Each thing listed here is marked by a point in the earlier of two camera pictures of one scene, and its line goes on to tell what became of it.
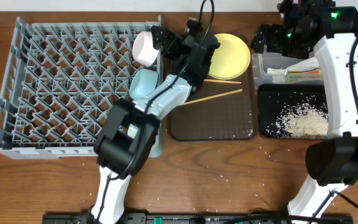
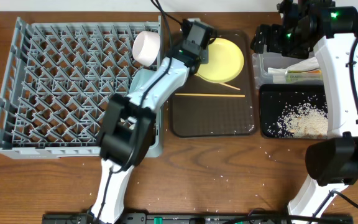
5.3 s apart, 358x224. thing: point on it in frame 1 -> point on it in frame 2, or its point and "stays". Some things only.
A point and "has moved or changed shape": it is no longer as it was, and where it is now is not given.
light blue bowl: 142,84 stays
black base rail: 207,218 stays
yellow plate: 231,59 has moved or changed shape
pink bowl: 143,49 stays
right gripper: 274,32 stays
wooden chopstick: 223,81 -> 226,84
